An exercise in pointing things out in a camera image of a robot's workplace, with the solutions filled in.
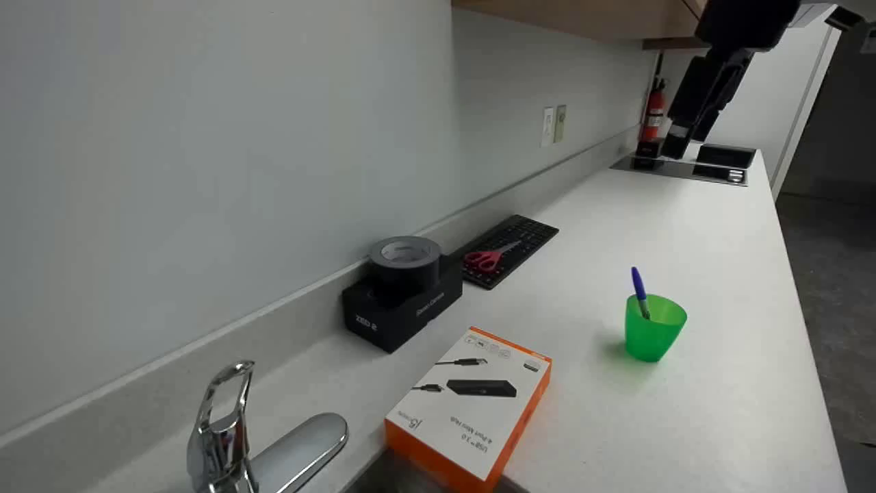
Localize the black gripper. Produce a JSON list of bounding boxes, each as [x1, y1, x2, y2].
[[660, 0, 804, 162]]

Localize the black keyboard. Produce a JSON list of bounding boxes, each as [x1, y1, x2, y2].
[[452, 213, 560, 294]]

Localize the blue pen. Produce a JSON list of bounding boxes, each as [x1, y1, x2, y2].
[[628, 266, 653, 324]]

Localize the red fire extinguisher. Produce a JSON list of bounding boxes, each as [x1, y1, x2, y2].
[[631, 50, 670, 172]]

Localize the pink handled scissors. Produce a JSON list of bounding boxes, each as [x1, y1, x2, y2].
[[462, 238, 526, 277]]

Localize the black flat rectangular device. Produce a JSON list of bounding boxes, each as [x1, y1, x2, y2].
[[690, 142, 759, 187]]

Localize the black cardboard box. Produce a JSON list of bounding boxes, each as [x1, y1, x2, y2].
[[338, 254, 464, 355]]

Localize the green plastic cup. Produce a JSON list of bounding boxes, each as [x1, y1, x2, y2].
[[623, 294, 690, 365]]

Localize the orange and white product box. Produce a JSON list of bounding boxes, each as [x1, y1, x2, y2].
[[379, 325, 556, 488]]

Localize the black tape roll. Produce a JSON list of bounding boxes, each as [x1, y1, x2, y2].
[[364, 233, 444, 299]]

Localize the chrome faucet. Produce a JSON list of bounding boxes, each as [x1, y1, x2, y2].
[[185, 358, 349, 493]]

